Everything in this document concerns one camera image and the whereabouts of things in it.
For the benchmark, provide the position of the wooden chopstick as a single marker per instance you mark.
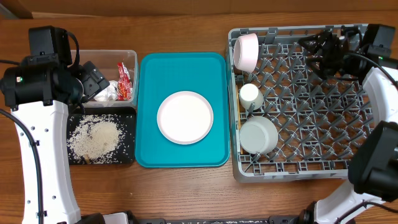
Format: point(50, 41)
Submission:
point(238, 108)

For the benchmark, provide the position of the black tray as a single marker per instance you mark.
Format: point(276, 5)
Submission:
point(130, 155)

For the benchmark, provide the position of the clear plastic bin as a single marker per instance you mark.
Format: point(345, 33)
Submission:
point(107, 62)

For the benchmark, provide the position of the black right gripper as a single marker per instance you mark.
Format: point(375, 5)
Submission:
point(329, 38)

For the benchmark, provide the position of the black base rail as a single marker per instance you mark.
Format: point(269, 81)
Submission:
point(275, 219)

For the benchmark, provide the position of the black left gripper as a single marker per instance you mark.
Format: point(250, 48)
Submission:
point(94, 80)

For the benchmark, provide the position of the white cup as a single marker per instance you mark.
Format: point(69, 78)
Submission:
point(250, 94)

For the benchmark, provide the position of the white tissue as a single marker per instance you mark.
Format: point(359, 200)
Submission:
point(110, 93)

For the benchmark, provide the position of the small pink plate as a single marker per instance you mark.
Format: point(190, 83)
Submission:
point(246, 52)

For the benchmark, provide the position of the grey bowl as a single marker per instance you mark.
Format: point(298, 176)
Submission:
point(258, 135)

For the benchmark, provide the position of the red snack wrapper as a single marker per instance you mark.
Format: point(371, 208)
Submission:
point(124, 83)

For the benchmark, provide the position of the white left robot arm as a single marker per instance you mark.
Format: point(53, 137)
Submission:
point(38, 92)

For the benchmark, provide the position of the teal plastic tray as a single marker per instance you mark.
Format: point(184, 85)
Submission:
point(163, 74)

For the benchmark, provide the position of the white rice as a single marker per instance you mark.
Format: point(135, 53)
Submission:
point(94, 138)

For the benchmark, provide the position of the grey dishwasher rack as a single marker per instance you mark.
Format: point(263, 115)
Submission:
point(320, 123)

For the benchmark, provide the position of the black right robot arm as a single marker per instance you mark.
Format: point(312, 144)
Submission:
point(372, 173)

